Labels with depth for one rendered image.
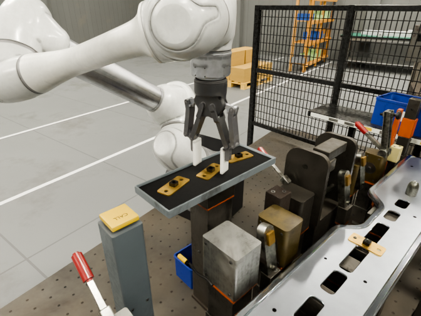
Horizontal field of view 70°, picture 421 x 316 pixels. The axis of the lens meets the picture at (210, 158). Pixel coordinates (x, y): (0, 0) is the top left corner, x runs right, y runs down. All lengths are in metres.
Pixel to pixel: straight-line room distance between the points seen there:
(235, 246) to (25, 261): 2.01
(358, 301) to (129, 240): 0.49
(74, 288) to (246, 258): 0.71
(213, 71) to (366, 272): 0.56
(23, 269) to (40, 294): 1.24
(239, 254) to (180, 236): 0.69
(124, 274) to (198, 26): 0.51
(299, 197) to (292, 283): 0.24
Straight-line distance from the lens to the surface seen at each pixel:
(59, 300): 1.18
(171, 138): 1.13
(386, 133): 1.25
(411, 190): 1.15
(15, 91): 0.90
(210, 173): 0.77
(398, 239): 0.95
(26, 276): 2.39
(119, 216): 0.65
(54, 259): 2.42
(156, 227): 1.34
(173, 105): 1.21
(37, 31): 1.00
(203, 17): 0.46
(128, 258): 0.69
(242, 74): 6.41
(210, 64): 0.65
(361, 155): 1.11
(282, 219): 0.77
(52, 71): 0.83
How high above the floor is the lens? 1.54
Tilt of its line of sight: 27 degrees down
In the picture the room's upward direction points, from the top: straight up
